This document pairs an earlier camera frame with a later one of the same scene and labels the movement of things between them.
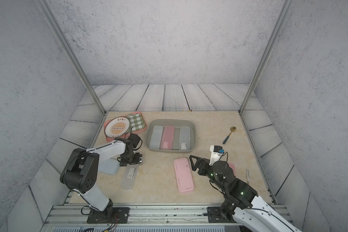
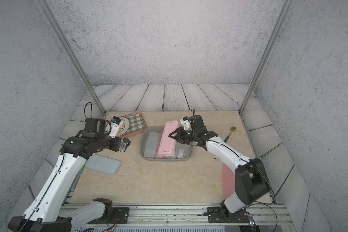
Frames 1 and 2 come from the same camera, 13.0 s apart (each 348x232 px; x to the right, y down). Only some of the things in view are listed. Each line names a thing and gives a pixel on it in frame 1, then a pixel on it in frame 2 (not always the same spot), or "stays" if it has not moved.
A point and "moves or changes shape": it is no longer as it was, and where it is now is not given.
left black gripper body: x=133 y=159 to x=122 y=147
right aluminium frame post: x=273 y=38 stays
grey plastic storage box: x=170 y=136 moves or changes shape
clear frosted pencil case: x=156 y=138 to x=151 y=146
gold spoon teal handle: x=232 y=129 stays
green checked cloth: x=137 y=122 stays
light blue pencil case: x=110 y=166 stays
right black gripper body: x=207 y=170 to x=185 y=137
